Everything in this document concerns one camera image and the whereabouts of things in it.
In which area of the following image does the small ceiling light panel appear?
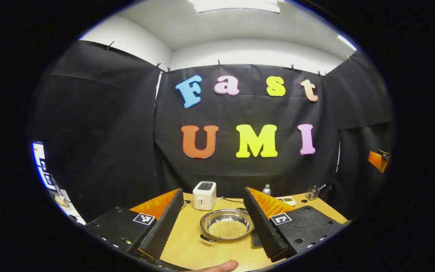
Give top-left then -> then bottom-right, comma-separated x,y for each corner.
338,35 -> 358,51

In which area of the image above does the bright computer screen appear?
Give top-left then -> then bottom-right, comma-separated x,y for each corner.
32,141 -> 57,190

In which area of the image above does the stainless steel pot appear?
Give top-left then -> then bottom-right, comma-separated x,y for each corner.
200,209 -> 256,243

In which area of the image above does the cluttered white side desk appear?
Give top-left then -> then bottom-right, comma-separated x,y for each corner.
49,187 -> 86,225

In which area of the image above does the large ceiling light panel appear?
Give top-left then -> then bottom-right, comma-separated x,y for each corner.
187,0 -> 280,14

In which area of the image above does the black power cable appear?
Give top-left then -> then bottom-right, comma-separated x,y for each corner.
223,197 -> 248,211

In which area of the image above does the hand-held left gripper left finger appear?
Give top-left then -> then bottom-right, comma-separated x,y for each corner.
83,188 -> 185,261

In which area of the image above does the pile of yellow soybeans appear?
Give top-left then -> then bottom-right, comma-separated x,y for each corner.
208,220 -> 248,238

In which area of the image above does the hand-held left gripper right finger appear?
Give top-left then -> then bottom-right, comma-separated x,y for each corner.
243,187 -> 348,264

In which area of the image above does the metal wire holder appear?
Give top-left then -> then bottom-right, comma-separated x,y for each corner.
305,184 -> 326,201

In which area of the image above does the white toaster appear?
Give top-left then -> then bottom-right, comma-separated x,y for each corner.
193,181 -> 217,211

